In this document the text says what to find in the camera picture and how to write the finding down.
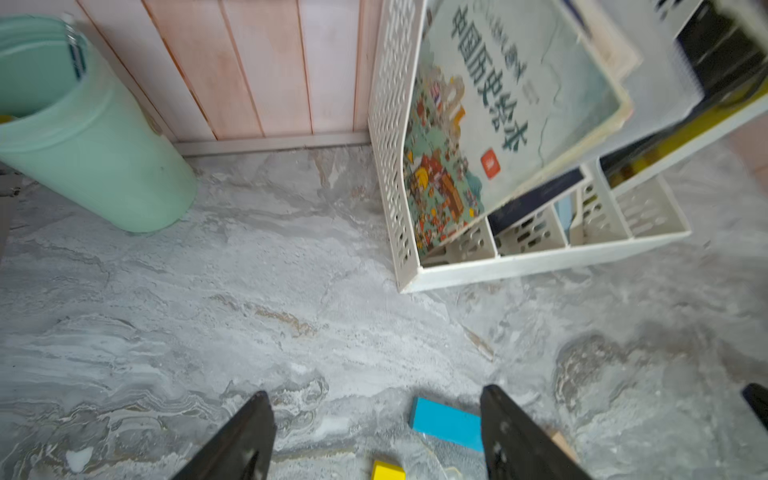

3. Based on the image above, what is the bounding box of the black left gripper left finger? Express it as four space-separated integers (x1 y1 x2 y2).
172 391 277 480

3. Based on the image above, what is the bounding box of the small yellow wooden block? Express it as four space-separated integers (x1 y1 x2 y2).
371 460 406 480

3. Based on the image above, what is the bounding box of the natural wooden block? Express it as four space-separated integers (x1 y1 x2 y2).
550 431 579 463

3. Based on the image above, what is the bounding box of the mint green plastic cup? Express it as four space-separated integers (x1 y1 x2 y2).
1 15 197 233

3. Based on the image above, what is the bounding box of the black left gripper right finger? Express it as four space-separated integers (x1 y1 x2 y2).
480 384 590 480

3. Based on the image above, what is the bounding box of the white plastic file organizer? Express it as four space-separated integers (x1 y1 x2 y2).
368 1 767 293

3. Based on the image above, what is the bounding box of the illustrated Chinese history book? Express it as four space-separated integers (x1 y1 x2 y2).
403 1 632 255

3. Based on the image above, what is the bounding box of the teal wooden block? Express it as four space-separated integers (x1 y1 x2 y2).
409 397 483 453

